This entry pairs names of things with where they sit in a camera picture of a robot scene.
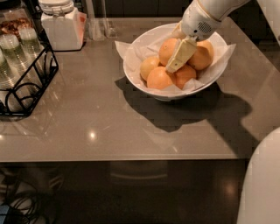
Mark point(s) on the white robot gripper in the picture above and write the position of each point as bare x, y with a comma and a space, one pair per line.
194, 23

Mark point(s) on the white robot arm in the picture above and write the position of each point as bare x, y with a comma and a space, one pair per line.
243, 114

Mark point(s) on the white ceramic bowl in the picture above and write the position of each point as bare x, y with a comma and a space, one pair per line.
175, 87

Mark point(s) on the left pale orange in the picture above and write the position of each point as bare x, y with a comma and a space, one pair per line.
148, 65

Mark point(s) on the white paper bowl liner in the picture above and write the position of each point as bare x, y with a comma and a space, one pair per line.
131, 57

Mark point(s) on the clear acrylic stand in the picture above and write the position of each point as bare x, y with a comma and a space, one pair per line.
99, 27

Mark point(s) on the white lidded jar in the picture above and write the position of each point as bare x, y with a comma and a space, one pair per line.
64, 25

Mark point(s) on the clear plastic cup stack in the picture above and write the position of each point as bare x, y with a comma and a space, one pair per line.
14, 54
33, 63
8, 80

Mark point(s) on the glass jar with nuts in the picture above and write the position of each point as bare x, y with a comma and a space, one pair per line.
14, 16

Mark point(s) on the black wire rack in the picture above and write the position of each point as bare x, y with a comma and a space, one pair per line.
27, 101

